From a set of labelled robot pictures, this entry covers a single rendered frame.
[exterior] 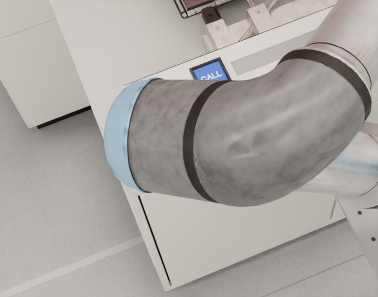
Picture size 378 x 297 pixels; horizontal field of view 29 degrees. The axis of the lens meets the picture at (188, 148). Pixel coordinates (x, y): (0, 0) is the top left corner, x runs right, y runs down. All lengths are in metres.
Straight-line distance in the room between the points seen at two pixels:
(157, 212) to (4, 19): 0.65
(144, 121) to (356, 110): 0.19
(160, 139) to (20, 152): 1.67
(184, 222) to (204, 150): 0.96
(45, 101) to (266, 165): 1.58
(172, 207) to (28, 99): 0.78
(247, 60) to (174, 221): 0.46
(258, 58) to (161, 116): 0.58
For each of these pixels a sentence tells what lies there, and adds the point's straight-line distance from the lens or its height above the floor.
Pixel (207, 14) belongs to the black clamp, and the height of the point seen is 0.90.
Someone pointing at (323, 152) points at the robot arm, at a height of 1.42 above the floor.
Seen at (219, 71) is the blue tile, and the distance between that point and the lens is 1.22.
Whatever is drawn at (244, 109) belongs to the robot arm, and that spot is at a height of 1.45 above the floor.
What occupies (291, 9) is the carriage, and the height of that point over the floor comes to 0.88.
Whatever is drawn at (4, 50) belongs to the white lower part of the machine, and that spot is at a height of 0.47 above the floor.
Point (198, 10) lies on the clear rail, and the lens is 1.37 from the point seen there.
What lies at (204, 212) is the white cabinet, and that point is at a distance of 1.58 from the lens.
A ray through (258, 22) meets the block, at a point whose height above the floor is 0.91.
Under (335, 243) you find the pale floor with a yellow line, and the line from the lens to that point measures 2.12.
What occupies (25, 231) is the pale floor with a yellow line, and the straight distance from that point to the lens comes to 2.22.
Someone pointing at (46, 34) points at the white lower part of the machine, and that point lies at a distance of 1.93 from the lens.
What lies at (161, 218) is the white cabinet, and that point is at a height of 0.58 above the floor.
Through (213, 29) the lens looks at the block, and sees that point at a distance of 1.34.
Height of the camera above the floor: 2.00
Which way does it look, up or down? 63 degrees down
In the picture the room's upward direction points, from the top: 10 degrees counter-clockwise
